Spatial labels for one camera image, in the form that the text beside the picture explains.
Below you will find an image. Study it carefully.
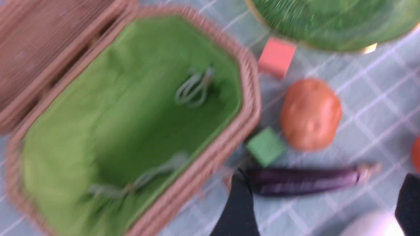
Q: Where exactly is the green foam cube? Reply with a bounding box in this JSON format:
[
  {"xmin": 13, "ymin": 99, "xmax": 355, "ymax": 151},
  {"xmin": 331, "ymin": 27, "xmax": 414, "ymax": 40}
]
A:
[{"xmin": 245, "ymin": 127, "xmax": 286, "ymax": 167}]

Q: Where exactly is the orange plastic persimmon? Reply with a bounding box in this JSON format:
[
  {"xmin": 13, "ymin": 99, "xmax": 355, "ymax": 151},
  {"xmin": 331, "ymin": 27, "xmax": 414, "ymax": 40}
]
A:
[{"xmin": 410, "ymin": 136, "xmax": 420, "ymax": 173}]

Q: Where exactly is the green glass leaf plate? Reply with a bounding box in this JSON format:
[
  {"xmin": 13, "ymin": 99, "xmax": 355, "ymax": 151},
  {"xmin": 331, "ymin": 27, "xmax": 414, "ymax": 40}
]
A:
[{"xmin": 246, "ymin": 0, "xmax": 420, "ymax": 52}]

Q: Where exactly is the green checkered tablecloth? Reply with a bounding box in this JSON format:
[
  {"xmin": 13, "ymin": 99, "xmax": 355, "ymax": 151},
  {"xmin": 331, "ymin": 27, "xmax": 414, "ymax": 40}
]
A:
[{"xmin": 0, "ymin": 0, "xmax": 419, "ymax": 236}]

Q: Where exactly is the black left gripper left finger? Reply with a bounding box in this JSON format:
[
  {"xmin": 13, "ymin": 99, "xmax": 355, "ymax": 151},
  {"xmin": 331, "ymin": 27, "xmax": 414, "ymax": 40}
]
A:
[{"xmin": 210, "ymin": 169, "xmax": 261, "ymax": 236}]

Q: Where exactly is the pink foam cube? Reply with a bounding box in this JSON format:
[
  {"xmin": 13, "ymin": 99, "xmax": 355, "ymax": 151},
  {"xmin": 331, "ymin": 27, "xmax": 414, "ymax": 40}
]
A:
[{"xmin": 258, "ymin": 36, "xmax": 297, "ymax": 79}]

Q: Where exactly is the woven wicker basket green lining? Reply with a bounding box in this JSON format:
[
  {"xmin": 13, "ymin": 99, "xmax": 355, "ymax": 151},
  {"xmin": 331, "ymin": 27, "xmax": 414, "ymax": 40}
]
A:
[{"xmin": 5, "ymin": 6, "xmax": 261, "ymax": 236}]

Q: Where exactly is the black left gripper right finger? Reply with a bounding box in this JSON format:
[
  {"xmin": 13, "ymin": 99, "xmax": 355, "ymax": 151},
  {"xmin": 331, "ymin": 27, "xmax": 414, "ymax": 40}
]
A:
[{"xmin": 395, "ymin": 173, "xmax": 420, "ymax": 236}]

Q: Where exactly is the brown plastic potato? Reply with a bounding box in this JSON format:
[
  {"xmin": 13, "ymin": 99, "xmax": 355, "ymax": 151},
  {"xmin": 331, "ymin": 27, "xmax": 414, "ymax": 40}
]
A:
[{"xmin": 280, "ymin": 77, "xmax": 343, "ymax": 151}]

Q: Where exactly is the woven wicker basket lid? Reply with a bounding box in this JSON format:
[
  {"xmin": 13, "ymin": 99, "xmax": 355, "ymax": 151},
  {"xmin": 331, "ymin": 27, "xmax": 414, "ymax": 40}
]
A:
[{"xmin": 1, "ymin": 0, "xmax": 138, "ymax": 134}]

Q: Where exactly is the purple plastic eggplant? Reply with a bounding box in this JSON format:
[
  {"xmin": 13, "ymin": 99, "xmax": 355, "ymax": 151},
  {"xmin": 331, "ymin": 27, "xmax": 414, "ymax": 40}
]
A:
[{"xmin": 244, "ymin": 163, "xmax": 382, "ymax": 197}]

